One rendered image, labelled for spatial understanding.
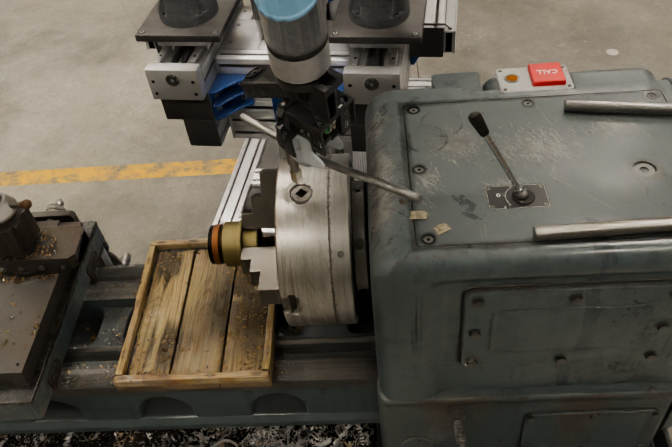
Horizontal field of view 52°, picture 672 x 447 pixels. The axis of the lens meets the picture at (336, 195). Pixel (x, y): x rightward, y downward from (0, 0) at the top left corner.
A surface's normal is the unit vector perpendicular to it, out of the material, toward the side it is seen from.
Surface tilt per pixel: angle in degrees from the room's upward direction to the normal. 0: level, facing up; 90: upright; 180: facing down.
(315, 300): 83
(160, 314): 0
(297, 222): 31
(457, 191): 0
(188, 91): 90
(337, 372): 0
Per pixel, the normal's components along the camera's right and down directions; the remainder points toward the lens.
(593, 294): -0.01, 0.70
